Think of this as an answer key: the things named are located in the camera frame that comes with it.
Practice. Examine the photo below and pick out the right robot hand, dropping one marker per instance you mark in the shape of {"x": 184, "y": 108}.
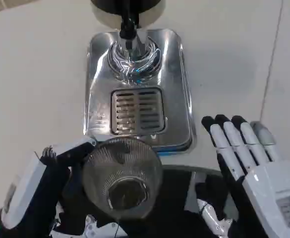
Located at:
{"x": 266, "y": 188}

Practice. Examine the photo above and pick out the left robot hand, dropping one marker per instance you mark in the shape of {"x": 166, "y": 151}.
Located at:
{"x": 23, "y": 188}

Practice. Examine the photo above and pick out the clear ribbed glass cup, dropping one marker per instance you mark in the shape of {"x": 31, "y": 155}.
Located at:
{"x": 125, "y": 171}

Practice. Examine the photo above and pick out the black robot torso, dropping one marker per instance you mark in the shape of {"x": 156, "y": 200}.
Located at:
{"x": 177, "y": 191}

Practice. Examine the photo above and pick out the steel drip tray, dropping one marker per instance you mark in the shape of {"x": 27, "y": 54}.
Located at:
{"x": 174, "y": 99}

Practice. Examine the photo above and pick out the steel drain grid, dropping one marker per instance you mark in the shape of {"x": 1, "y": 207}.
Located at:
{"x": 137, "y": 111}

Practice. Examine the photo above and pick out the drink dispenser with cream base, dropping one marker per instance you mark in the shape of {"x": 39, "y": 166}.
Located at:
{"x": 102, "y": 12}

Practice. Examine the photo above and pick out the black dispenser tap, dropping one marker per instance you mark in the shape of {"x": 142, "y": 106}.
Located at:
{"x": 128, "y": 22}

